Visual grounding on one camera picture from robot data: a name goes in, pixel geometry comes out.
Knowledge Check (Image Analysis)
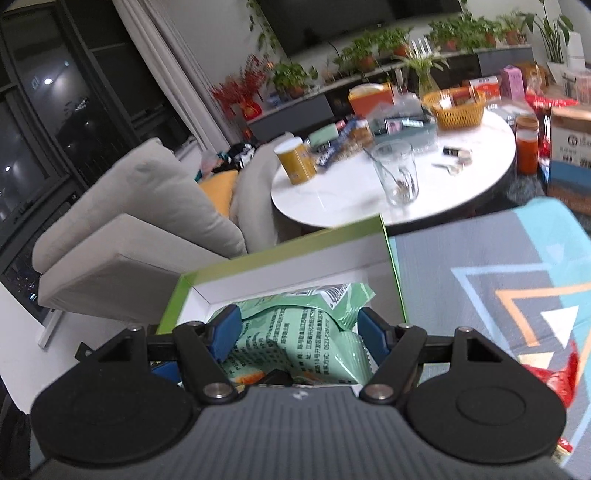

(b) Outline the red snack packet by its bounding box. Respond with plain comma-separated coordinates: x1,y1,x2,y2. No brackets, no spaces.
524,342,580,409

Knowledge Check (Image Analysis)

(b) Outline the brown and blue cardboard box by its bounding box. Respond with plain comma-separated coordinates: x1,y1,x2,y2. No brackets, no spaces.
546,107,591,201

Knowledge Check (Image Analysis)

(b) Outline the flat red packet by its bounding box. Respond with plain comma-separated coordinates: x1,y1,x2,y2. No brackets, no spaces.
526,95,580,112

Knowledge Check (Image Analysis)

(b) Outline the long blue snack packet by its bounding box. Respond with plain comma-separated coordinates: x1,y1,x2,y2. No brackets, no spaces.
318,119,358,167

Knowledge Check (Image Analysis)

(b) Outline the tan snack packet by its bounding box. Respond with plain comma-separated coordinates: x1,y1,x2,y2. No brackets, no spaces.
348,119,375,148

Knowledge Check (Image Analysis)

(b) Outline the green snack bag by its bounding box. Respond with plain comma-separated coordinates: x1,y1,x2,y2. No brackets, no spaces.
210,282,377,386

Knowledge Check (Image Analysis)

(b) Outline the row of green potted plants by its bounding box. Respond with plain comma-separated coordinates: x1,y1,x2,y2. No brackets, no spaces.
270,9,529,100

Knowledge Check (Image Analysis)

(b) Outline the green pouch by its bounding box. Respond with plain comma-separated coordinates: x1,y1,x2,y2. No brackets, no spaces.
307,124,342,149

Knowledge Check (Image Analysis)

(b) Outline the red and white box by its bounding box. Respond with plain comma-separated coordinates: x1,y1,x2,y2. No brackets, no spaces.
468,76,502,99

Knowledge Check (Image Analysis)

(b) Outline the tall plant in white pot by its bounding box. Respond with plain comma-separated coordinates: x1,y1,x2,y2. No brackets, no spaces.
522,0,575,65

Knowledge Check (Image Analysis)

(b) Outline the clear storage box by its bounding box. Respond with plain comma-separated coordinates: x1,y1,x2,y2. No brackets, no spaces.
561,69,591,104

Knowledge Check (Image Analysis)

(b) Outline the glass vase with plant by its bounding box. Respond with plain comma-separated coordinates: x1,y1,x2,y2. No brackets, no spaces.
392,44,451,100

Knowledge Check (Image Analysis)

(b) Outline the teal tray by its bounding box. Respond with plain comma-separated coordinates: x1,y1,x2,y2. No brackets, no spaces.
369,108,439,137

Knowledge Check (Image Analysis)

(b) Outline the orange jar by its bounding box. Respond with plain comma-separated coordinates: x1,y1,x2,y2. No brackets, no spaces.
516,129,540,175

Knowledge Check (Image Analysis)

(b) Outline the dark clothing pile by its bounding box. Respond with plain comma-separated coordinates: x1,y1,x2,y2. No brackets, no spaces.
217,142,257,172

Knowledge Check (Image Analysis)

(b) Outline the black television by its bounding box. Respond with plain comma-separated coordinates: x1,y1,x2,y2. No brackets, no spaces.
254,0,467,55

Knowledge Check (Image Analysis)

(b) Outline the pink box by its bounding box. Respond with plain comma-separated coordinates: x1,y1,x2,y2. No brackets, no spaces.
500,66,527,101

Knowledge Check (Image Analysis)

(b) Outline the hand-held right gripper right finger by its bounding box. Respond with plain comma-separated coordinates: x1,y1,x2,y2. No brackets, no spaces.
358,306,520,404

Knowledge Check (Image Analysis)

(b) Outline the orange woven basket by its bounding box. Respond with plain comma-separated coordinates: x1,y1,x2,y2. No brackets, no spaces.
422,89,487,130

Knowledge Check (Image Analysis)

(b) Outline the green cardboard box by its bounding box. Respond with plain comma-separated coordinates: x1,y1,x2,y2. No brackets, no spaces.
156,213,408,388

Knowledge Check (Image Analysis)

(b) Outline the yellow cushion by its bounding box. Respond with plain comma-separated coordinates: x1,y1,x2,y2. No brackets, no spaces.
198,170,238,217

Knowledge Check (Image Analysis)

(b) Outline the yellow canister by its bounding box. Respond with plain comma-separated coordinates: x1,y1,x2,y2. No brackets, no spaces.
274,137,318,186

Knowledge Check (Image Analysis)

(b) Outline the round white table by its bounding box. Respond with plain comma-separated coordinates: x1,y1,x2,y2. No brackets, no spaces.
270,99,517,229

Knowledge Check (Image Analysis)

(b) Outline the orange box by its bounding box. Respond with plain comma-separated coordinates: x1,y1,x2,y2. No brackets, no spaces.
347,84,395,118

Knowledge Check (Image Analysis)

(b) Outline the white appliance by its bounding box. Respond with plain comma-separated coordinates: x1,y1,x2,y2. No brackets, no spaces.
561,32,591,72

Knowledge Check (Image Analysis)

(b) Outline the hanging green vine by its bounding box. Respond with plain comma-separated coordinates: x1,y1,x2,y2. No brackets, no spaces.
247,0,282,56

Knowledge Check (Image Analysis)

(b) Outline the white curtain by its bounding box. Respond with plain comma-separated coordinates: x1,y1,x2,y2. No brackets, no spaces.
113,0,232,153

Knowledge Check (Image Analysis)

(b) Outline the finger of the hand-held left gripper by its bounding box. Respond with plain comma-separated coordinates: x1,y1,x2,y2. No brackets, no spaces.
148,361,180,385

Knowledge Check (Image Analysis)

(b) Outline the patterned grey blue mat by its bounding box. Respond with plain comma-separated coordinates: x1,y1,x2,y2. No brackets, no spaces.
388,196,591,480

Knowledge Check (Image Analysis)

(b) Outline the grey television cabinet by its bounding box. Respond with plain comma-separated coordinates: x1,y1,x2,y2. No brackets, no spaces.
245,44,536,139

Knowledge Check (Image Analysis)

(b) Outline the red flower plant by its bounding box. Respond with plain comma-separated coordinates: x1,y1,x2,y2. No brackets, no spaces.
211,55,273,121

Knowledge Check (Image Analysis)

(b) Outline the clear glass cup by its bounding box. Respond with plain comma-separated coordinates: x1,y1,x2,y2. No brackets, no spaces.
372,141,419,207

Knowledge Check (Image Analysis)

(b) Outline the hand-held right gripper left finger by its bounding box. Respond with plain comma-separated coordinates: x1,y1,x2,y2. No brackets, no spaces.
88,305,243,406

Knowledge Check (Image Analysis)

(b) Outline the beige sofa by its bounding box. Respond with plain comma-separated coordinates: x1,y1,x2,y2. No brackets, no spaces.
32,134,296,324

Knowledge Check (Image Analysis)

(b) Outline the dark framed window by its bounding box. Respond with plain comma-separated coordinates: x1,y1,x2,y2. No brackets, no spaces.
0,0,190,324

